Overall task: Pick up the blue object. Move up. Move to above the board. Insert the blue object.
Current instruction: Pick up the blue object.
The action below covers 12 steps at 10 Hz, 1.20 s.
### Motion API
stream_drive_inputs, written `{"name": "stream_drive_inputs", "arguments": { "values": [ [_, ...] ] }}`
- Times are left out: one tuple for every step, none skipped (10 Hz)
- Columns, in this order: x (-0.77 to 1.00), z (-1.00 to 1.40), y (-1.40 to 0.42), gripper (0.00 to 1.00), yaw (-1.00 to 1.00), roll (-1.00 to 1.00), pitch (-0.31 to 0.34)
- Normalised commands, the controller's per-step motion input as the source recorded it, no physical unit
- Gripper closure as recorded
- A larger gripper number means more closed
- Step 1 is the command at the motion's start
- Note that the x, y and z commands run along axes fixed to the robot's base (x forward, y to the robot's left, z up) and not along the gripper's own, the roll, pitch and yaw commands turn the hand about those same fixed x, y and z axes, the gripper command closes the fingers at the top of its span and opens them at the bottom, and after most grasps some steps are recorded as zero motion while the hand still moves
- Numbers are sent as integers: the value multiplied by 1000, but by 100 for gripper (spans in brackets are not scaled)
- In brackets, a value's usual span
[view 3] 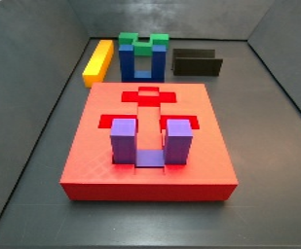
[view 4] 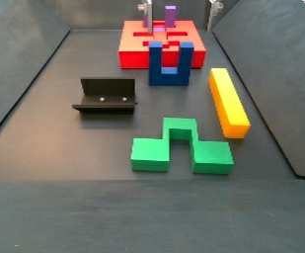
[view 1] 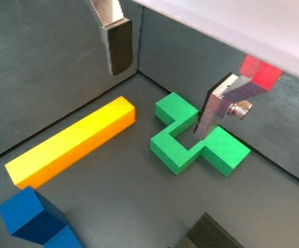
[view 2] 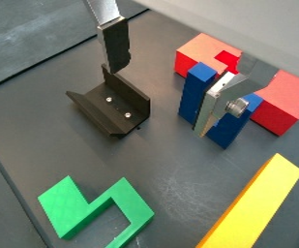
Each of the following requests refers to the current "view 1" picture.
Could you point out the red board base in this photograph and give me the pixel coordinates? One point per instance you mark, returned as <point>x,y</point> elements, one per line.
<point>262,73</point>

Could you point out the black angle bracket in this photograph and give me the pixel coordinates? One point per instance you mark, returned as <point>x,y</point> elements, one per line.
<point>208,235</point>

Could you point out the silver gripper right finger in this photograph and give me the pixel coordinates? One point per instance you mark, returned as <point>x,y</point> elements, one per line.
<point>226,99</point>

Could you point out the blue U-shaped block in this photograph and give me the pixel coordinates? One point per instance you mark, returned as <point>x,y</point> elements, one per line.
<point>33,219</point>

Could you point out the green zigzag block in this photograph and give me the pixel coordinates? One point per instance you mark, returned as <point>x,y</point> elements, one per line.
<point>178,147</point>

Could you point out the yellow long block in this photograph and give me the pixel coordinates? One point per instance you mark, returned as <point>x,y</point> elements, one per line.
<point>58,152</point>

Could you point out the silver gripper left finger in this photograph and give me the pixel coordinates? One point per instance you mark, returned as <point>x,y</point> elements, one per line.
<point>117,34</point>

